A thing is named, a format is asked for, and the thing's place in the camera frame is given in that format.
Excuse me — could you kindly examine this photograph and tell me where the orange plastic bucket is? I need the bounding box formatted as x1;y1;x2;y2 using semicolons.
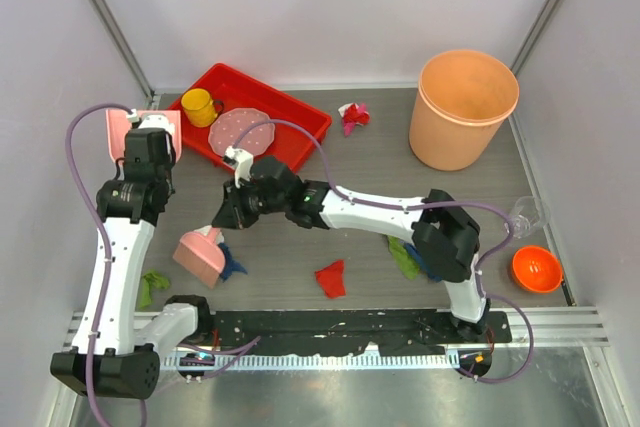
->
409;50;520;171

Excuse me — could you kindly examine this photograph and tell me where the red and white paper scrap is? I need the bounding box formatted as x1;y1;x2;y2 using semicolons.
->
338;103;370;137

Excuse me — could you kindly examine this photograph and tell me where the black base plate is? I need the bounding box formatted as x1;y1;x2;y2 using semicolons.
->
191;309;512;357

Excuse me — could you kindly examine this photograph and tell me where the small green paper scrap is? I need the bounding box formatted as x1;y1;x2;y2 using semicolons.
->
137;270;171;310

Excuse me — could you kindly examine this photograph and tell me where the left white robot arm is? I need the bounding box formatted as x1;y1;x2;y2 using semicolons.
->
50;127;213;400

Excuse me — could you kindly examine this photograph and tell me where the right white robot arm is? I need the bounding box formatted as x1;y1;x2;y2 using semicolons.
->
212;156;490;342

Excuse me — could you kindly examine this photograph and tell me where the pink dustpan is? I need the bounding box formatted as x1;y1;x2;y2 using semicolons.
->
106;109;182;163

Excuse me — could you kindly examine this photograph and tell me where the dark blue paper scrap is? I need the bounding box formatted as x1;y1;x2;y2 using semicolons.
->
218;242;248;282

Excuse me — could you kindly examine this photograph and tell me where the long green paper scrap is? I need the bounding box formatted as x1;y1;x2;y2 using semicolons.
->
387;236;420;280

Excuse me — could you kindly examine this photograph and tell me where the pink hand brush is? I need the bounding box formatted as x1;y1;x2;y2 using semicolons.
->
173;227;224;289

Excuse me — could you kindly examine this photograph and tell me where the pink dotted plate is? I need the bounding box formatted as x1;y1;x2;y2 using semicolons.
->
208;108;275;156

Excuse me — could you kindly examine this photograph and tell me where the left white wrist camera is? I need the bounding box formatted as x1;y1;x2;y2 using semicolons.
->
125;109;175;135

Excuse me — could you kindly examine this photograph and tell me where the yellow mug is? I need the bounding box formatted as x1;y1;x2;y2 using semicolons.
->
180;88;224;128

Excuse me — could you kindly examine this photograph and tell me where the white slotted cable duct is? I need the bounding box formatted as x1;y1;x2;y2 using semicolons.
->
161;350;459;372

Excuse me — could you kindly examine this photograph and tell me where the orange bowl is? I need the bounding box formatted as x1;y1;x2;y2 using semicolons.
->
511;245;564;294

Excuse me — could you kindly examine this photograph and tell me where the blue paper scrap right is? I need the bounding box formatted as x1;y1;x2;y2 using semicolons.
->
403;243;442;282

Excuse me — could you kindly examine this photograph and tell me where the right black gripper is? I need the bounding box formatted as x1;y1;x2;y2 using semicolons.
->
214;174;289;230

